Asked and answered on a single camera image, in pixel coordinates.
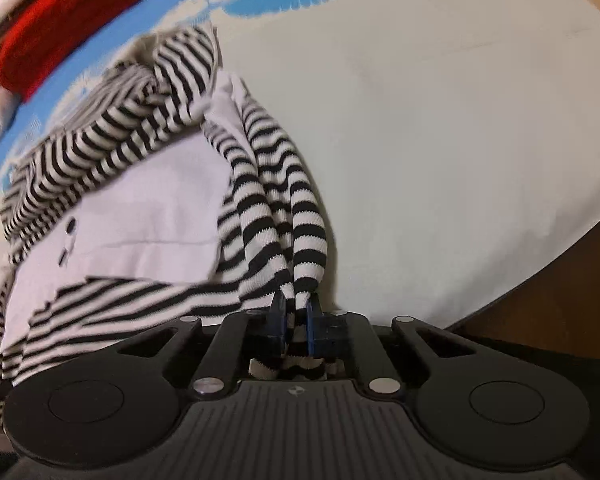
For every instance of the red folded blanket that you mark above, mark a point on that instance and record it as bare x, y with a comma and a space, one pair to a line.
65, 25

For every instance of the blue printed bed blanket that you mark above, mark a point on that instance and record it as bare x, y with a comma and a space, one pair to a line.
430, 135

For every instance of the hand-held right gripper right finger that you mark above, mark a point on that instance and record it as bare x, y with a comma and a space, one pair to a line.
314, 327

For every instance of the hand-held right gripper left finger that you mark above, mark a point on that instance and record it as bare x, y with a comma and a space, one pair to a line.
278, 325

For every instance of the striped hooded shirt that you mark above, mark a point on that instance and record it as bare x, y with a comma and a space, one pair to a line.
145, 200

